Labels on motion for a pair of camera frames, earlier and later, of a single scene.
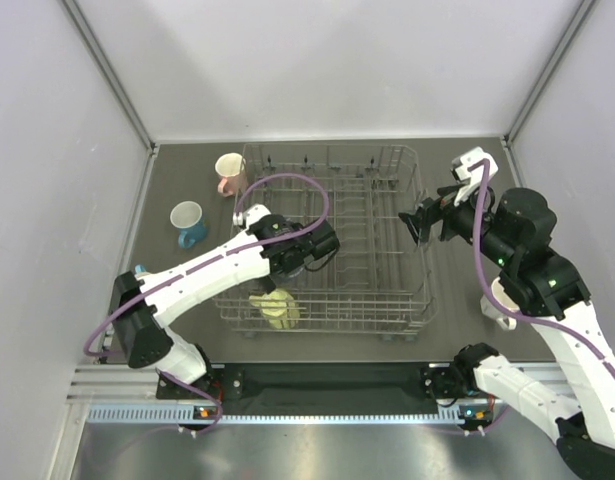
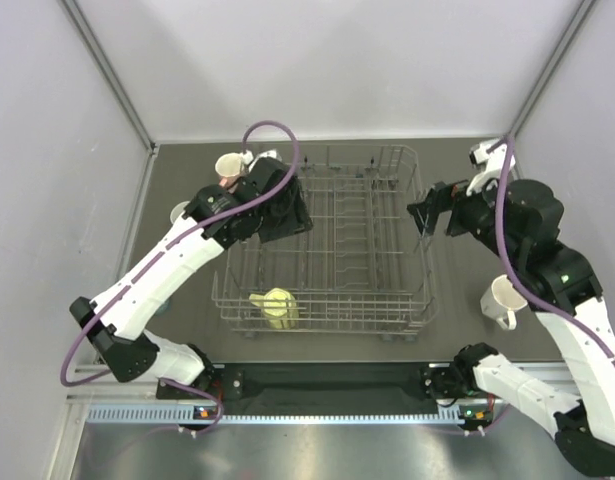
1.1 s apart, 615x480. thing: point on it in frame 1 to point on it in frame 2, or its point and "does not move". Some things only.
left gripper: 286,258 to 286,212
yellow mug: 279,307 does not move
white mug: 506,320 does not move
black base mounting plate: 325,382 does not move
